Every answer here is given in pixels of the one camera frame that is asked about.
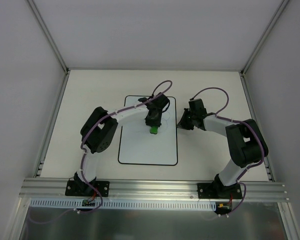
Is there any green whiteboard eraser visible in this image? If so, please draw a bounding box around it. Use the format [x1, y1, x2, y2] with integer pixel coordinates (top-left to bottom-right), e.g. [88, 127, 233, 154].
[149, 126, 158, 135]

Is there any small whiteboard black frame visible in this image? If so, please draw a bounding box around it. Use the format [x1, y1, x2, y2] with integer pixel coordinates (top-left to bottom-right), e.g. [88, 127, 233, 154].
[118, 96, 178, 166]

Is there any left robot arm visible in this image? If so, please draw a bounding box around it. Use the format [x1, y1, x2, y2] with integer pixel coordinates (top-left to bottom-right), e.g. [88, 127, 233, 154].
[66, 92, 170, 196]

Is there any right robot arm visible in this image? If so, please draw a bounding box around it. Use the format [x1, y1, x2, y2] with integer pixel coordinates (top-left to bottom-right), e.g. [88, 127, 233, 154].
[177, 98, 269, 199]

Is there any right aluminium frame post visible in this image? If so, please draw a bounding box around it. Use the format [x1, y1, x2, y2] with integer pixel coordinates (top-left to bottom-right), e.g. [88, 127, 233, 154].
[241, 0, 294, 182]

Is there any aluminium frame post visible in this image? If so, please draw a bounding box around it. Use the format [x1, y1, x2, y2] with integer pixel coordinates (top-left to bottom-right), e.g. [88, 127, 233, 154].
[25, 0, 70, 178]
[241, 0, 294, 182]

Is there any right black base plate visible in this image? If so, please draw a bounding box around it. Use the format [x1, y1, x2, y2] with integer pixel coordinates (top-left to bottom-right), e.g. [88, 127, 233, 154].
[197, 182, 243, 200]

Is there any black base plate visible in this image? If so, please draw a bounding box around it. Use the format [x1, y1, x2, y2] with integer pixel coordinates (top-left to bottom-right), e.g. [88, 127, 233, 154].
[197, 182, 243, 200]
[65, 178, 110, 197]

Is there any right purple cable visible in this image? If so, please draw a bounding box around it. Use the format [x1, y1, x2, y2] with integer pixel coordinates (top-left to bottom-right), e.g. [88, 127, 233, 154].
[189, 87, 270, 215]

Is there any purple cable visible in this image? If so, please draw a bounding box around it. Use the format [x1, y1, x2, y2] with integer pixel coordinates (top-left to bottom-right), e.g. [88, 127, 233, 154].
[189, 87, 270, 215]
[27, 80, 173, 224]

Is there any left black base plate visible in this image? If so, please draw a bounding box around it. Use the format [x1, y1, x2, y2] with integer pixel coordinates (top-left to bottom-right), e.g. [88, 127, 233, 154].
[65, 178, 110, 197]

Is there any aluminium mounting rail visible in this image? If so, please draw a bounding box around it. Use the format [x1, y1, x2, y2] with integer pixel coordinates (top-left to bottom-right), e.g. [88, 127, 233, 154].
[19, 177, 290, 203]

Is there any left aluminium frame post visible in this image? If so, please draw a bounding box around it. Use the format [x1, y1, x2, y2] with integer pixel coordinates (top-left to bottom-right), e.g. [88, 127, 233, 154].
[25, 0, 70, 178]

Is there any white slotted cable duct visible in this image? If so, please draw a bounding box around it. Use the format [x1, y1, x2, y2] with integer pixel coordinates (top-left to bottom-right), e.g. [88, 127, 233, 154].
[29, 198, 217, 212]

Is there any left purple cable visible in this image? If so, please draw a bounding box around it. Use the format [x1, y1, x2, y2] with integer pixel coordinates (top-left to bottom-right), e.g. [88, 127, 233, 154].
[27, 80, 173, 224]

